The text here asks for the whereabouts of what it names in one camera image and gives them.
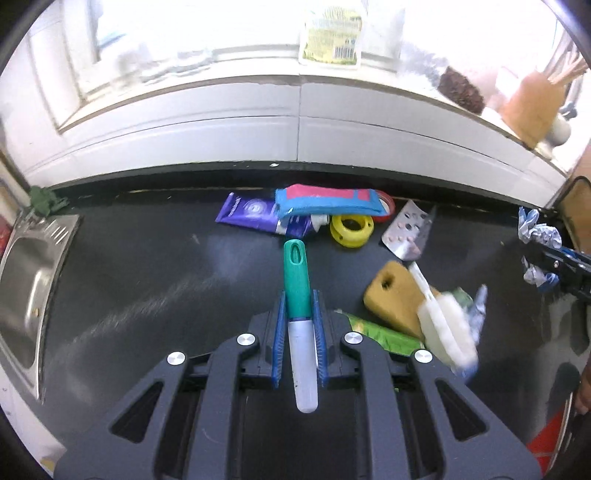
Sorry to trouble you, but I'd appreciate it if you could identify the blue white wrapper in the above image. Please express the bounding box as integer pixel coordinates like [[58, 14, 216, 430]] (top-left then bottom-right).
[[517, 206, 562, 293]]

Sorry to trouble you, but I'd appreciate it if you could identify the blue and pink snack packet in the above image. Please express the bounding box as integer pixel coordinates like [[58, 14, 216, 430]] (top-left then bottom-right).
[[274, 184, 389, 218]]

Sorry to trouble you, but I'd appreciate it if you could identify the green juice carton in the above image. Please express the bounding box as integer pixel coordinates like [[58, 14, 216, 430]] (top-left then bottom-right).
[[337, 310, 425, 357]]

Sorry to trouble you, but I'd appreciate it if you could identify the yellow sponge board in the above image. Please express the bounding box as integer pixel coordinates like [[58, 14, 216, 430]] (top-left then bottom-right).
[[363, 261, 425, 341]]

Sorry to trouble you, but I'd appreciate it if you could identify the purple tube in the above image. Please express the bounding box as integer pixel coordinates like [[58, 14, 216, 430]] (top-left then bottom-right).
[[215, 192, 331, 239]]

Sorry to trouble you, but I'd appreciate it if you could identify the yellow tape roll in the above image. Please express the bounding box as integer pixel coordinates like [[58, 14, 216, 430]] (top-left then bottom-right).
[[329, 215, 375, 249]]

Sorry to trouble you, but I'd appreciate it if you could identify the white foam brush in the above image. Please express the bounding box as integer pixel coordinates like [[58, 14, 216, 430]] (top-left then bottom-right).
[[408, 262, 478, 372]]

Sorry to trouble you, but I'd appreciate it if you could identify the white ceramic vase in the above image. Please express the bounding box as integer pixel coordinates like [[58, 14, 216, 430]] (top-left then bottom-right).
[[536, 113, 571, 160]]

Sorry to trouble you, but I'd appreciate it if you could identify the silver pill blister pack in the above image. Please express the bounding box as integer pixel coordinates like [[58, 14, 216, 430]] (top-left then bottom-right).
[[381, 200, 438, 262]]

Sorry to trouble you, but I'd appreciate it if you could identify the wooden utensil holder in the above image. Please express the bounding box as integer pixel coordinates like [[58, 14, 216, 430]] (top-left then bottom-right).
[[500, 72, 565, 149]]

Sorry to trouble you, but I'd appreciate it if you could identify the jar with red beans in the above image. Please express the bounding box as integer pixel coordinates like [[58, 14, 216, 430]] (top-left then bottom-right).
[[437, 66, 485, 115]]

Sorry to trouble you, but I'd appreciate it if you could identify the stainless steel sink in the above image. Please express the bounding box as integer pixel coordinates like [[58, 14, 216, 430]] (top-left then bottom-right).
[[1, 214, 81, 399]]

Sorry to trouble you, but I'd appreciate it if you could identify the green cloth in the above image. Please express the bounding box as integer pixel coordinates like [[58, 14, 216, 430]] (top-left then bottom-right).
[[29, 185, 69, 217]]

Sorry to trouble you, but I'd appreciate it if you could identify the dish soap bottle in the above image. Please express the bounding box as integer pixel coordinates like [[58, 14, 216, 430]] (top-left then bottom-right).
[[298, 8, 363, 66]]

